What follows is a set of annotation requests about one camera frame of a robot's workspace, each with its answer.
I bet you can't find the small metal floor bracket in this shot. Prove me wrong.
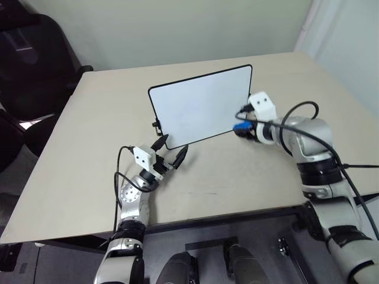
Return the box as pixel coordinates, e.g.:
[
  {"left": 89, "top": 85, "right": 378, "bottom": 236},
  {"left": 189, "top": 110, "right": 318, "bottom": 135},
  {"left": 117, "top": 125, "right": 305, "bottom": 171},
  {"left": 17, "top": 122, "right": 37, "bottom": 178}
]
[{"left": 276, "top": 236, "right": 290, "bottom": 257}]

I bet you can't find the black floor caster bracket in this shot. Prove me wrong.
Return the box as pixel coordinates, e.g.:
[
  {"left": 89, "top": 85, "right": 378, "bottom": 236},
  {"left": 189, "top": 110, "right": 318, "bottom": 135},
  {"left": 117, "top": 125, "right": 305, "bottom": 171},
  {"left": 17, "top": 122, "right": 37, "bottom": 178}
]
[{"left": 0, "top": 243, "right": 22, "bottom": 273}]

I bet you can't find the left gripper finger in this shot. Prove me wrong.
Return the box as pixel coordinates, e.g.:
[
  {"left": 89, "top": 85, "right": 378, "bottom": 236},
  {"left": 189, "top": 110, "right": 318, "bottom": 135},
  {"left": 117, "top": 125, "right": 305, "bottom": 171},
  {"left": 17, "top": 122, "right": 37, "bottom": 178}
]
[
  {"left": 172, "top": 144, "right": 190, "bottom": 170},
  {"left": 150, "top": 134, "right": 170, "bottom": 151}
]

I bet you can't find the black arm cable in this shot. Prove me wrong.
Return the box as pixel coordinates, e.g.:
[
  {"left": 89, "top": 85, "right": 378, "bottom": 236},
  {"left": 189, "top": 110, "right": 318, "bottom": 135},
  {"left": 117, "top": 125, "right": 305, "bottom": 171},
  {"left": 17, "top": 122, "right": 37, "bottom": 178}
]
[
  {"left": 255, "top": 101, "right": 379, "bottom": 236},
  {"left": 113, "top": 145, "right": 152, "bottom": 234}
]

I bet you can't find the dark rounded robot leg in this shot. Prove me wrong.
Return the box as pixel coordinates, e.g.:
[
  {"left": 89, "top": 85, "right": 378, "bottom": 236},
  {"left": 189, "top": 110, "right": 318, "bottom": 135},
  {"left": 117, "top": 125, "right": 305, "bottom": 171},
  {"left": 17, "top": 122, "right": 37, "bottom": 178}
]
[
  {"left": 222, "top": 237, "right": 262, "bottom": 284},
  {"left": 155, "top": 251, "right": 200, "bottom": 284}
]

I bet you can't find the blue whiteboard eraser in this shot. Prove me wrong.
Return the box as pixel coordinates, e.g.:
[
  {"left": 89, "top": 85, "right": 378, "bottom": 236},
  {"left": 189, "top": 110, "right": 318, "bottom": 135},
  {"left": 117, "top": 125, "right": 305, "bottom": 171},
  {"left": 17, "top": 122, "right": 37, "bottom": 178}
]
[{"left": 233, "top": 121, "right": 256, "bottom": 134}]

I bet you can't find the black office chair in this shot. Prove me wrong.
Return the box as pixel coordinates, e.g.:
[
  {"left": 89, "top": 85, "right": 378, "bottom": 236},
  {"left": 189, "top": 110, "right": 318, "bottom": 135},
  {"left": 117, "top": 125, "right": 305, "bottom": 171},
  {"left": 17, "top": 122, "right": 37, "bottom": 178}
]
[{"left": 0, "top": 12, "right": 94, "bottom": 174}]

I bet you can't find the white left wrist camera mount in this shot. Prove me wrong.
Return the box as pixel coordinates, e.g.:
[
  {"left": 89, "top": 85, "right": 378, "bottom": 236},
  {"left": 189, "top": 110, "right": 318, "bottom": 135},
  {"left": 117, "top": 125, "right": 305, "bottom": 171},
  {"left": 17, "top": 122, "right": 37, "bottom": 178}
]
[{"left": 133, "top": 144, "right": 164, "bottom": 180}]

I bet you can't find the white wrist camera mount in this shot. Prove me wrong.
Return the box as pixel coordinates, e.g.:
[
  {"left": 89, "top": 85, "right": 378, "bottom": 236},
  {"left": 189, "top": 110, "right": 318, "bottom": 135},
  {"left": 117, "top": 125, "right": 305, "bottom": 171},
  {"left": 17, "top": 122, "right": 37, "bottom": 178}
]
[
  {"left": 133, "top": 144, "right": 164, "bottom": 180},
  {"left": 248, "top": 92, "right": 278, "bottom": 146}
]

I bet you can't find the black-framed whiteboard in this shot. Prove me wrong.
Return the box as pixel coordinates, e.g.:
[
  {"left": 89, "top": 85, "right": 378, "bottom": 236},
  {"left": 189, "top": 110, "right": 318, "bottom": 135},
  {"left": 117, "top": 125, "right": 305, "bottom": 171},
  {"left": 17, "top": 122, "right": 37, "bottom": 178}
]
[{"left": 147, "top": 64, "right": 253, "bottom": 150}]

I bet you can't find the white wall pipe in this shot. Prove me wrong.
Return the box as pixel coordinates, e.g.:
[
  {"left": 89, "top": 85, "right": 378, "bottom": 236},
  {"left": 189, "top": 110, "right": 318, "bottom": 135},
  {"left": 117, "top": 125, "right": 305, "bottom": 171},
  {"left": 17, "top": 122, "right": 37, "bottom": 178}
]
[{"left": 296, "top": 0, "right": 317, "bottom": 51}]

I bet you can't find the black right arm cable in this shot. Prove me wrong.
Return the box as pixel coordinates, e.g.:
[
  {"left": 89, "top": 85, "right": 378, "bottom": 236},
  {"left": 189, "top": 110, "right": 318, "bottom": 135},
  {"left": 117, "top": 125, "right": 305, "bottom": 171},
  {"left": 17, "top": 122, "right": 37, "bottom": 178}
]
[{"left": 255, "top": 101, "right": 379, "bottom": 236}]

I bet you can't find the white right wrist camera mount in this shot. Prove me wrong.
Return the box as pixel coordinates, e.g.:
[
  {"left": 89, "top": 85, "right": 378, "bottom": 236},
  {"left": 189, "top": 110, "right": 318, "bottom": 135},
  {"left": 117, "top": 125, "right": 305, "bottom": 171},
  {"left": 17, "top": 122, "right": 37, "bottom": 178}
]
[{"left": 248, "top": 92, "right": 278, "bottom": 146}]

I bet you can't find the black table frame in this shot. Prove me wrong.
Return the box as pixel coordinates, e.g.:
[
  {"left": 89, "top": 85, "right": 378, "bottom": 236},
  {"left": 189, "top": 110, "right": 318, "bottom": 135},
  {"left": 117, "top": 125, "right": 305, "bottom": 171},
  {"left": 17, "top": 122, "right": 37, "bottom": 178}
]
[{"left": 17, "top": 193, "right": 379, "bottom": 254}]

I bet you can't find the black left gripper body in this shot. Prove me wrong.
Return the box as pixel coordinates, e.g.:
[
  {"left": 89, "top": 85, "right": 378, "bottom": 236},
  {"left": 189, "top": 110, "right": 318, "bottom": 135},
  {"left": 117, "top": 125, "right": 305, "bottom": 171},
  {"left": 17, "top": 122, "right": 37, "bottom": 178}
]
[{"left": 153, "top": 153, "right": 175, "bottom": 177}]

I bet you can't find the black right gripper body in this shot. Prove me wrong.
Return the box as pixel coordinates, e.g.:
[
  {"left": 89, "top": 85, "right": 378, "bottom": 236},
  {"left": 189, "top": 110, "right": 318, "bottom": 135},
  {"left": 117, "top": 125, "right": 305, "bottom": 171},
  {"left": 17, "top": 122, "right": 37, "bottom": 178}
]
[{"left": 244, "top": 109, "right": 261, "bottom": 142}]

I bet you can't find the black whiteboard stand clip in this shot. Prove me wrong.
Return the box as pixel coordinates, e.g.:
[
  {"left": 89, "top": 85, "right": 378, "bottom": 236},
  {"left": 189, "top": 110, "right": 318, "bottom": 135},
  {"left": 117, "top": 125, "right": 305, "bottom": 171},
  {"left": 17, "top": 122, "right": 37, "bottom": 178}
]
[{"left": 151, "top": 116, "right": 163, "bottom": 137}]

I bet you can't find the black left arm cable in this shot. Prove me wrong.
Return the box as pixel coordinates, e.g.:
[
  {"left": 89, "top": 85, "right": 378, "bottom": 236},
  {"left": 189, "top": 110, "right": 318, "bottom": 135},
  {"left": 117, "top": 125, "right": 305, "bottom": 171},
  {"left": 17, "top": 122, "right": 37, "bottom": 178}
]
[{"left": 113, "top": 145, "right": 152, "bottom": 234}]

